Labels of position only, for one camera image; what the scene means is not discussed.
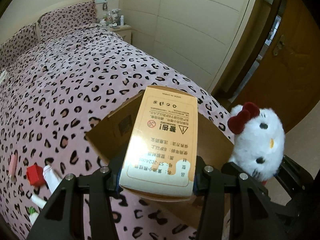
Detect brown wooden door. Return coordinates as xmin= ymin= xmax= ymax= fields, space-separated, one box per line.
xmin=231 ymin=0 xmax=319 ymax=132

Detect brown cardboard box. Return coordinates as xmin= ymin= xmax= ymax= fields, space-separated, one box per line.
xmin=86 ymin=90 xmax=233 ymax=227

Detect white wardrobe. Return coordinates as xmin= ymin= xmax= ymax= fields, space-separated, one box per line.
xmin=120 ymin=0 xmax=255 ymax=92

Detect beige bedside table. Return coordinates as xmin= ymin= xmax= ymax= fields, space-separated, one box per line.
xmin=107 ymin=25 xmax=132 ymax=44

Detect right leopard print pillow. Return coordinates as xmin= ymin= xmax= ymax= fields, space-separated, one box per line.
xmin=38 ymin=1 xmax=97 ymax=41

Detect pink pen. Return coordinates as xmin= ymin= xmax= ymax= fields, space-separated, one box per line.
xmin=8 ymin=154 xmax=18 ymax=181

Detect left leopard print pillow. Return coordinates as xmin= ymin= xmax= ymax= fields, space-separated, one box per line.
xmin=1 ymin=22 xmax=38 ymax=69

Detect yellow printed paper box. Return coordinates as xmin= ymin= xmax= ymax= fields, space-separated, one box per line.
xmin=119 ymin=86 xmax=198 ymax=201

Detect bottles on bedside table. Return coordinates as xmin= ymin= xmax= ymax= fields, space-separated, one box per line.
xmin=99 ymin=9 xmax=124 ymax=27

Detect red small box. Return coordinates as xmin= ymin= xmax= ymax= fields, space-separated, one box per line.
xmin=26 ymin=164 xmax=46 ymax=187

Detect leopard print pillow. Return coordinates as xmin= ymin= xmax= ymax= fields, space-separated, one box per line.
xmin=1 ymin=22 xmax=38 ymax=69
xmin=38 ymin=1 xmax=97 ymax=41

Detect white cream tube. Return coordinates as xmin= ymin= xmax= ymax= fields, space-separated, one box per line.
xmin=43 ymin=165 xmax=62 ymax=193

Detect white kitty plush toy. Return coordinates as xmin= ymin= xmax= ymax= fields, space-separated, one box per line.
xmin=227 ymin=102 xmax=285 ymax=183

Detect pink leopard print blanket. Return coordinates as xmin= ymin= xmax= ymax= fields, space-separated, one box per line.
xmin=1 ymin=24 xmax=229 ymax=239

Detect wall power socket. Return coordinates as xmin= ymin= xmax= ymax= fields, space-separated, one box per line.
xmin=95 ymin=0 xmax=108 ymax=4

